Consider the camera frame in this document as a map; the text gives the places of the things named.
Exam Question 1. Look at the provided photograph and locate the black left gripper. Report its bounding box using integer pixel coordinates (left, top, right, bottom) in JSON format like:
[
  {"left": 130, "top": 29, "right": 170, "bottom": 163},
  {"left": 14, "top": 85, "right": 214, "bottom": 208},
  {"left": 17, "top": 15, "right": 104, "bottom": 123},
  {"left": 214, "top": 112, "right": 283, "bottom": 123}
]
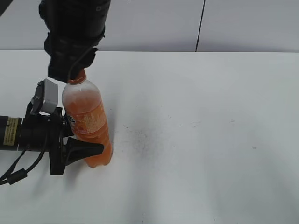
[{"left": 18, "top": 103, "right": 104, "bottom": 175}]

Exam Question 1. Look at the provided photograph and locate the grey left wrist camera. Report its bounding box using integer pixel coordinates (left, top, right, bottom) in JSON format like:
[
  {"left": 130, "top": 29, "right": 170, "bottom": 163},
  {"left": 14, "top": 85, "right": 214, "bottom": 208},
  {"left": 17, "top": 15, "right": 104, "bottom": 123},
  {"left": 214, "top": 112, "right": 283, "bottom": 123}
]
[{"left": 30, "top": 78, "right": 58, "bottom": 115}]

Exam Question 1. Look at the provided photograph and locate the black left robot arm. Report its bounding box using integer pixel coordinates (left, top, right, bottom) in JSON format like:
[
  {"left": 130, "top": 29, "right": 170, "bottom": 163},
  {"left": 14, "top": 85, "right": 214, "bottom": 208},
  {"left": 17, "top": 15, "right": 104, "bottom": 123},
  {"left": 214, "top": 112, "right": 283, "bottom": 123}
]
[{"left": 0, "top": 104, "right": 104, "bottom": 175}]

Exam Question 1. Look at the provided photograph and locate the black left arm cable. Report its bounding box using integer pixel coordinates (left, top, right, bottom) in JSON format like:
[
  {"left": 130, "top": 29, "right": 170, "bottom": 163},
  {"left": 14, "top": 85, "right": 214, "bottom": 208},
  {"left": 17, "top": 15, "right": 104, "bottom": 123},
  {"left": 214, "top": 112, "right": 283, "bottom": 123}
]
[{"left": 0, "top": 130, "right": 50, "bottom": 186}]

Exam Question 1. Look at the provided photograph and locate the orange bottle cap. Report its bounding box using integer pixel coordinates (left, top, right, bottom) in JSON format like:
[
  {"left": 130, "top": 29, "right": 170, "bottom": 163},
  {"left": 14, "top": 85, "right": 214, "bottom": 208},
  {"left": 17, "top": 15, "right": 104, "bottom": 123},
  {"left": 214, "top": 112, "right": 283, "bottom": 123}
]
[{"left": 67, "top": 69, "right": 86, "bottom": 84}]

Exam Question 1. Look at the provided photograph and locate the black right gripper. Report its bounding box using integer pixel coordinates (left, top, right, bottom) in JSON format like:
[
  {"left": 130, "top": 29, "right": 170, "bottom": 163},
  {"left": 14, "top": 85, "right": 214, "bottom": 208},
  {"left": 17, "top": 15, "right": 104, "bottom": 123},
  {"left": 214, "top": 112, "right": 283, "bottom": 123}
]
[{"left": 39, "top": 0, "right": 111, "bottom": 82}]

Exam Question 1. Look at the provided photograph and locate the orange soda plastic bottle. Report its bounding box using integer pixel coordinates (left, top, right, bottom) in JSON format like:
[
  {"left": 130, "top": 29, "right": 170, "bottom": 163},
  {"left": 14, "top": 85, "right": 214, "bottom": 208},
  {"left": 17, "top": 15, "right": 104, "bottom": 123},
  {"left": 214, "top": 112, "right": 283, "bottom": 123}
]
[{"left": 62, "top": 79, "right": 113, "bottom": 168}]

